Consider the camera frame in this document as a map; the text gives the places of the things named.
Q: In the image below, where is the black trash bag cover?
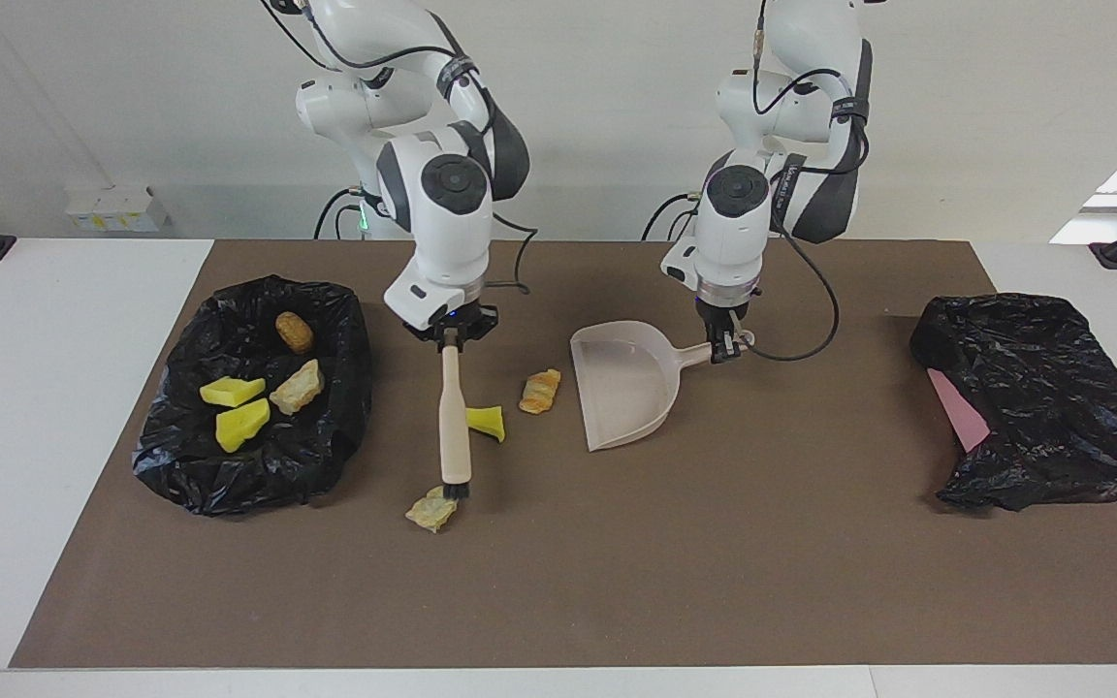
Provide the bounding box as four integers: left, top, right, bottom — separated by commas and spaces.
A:
910, 294, 1117, 513

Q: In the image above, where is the black left base cable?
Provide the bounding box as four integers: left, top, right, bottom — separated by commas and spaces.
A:
641, 192, 705, 240

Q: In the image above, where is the brown bread nugget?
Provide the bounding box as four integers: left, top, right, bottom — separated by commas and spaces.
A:
275, 310, 316, 356

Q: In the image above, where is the brown table mat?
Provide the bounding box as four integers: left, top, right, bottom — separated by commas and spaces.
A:
11, 239, 1117, 670

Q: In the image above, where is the white wall socket box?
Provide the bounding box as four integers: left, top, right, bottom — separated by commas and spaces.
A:
66, 186, 170, 234

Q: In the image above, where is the pale yellow crumbly chunk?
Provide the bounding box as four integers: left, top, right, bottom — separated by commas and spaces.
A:
405, 488, 461, 533

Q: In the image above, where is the open black trash bag bin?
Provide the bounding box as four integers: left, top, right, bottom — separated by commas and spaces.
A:
132, 275, 373, 517

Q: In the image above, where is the beige plastic dustpan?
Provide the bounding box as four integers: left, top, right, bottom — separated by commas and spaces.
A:
570, 321, 758, 453

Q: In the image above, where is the pale stone-like chunk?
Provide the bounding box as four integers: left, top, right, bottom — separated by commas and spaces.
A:
270, 359, 326, 416

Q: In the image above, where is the black right base cable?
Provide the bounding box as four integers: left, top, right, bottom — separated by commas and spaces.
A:
314, 187, 366, 240

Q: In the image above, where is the pink bin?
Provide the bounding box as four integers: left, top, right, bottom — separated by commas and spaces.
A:
927, 368, 991, 454

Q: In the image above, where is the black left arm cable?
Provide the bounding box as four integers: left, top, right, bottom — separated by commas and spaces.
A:
743, 0, 875, 363

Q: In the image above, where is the black base cable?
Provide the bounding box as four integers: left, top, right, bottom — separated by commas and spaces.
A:
314, 187, 366, 240
641, 192, 705, 240

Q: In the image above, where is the beige hand brush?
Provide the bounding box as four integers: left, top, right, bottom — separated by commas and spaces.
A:
437, 330, 472, 501

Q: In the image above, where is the orange striped croissant piece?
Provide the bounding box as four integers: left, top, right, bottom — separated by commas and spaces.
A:
519, 368, 562, 416

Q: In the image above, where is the large yellow sponge piece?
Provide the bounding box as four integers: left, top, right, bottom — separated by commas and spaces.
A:
199, 376, 267, 408

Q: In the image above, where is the small yellow sponge piece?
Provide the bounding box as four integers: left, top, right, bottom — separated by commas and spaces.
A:
215, 397, 271, 454

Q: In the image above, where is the yellow sponge wedge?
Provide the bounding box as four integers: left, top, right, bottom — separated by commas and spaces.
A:
466, 405, 507, 444

